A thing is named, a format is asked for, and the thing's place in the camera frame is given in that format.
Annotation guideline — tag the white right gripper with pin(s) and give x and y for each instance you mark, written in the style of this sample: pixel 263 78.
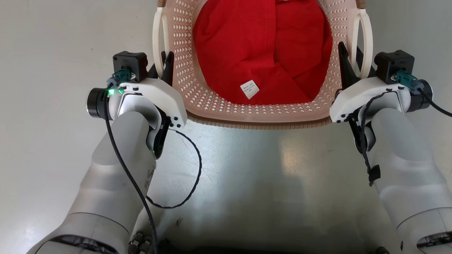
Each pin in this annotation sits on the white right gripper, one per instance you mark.
pixel 363 93

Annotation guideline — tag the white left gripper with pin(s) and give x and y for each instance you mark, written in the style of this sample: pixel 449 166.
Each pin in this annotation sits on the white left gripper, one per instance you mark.
pixel 159 93

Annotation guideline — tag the beige perforated plastic laundry basket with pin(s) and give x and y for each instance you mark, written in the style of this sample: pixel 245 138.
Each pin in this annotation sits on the beige perforated plastic laundry basket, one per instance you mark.
pixel 261 113

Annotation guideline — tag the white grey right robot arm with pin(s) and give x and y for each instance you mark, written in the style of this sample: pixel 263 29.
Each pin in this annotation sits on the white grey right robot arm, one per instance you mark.
pixel 406 169

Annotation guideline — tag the dark robot base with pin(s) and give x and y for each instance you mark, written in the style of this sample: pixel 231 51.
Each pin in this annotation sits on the dark robot base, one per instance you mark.
pixel 141 243

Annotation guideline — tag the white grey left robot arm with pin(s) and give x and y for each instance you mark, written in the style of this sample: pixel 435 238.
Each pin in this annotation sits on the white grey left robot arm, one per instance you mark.
pixel 116 176

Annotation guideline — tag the red garment with white label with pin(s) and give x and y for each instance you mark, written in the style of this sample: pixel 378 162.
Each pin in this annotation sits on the red garment with white label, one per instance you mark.
pixel 261 49

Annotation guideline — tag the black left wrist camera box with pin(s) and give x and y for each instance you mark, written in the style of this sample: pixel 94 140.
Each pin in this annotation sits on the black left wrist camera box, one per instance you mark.
pixel 130 63

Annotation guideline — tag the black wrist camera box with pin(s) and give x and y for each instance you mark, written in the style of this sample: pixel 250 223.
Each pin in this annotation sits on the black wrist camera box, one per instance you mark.
pixel 130 63
pixel 390 63

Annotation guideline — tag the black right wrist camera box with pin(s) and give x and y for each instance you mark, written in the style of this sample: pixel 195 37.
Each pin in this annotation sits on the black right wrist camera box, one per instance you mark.
pixel 390 63

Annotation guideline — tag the teal left camera plug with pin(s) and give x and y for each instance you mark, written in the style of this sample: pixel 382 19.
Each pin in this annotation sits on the teal left camera plug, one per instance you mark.
pixel 122 76

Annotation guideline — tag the teal camera plug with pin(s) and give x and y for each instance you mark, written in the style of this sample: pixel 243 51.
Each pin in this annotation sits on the teal camera plug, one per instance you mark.
pixel 406 79
pixel 122 76

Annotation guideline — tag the teal right camera plug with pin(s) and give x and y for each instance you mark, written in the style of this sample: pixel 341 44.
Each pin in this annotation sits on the teal right camera plug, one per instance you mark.
pixel 406 79

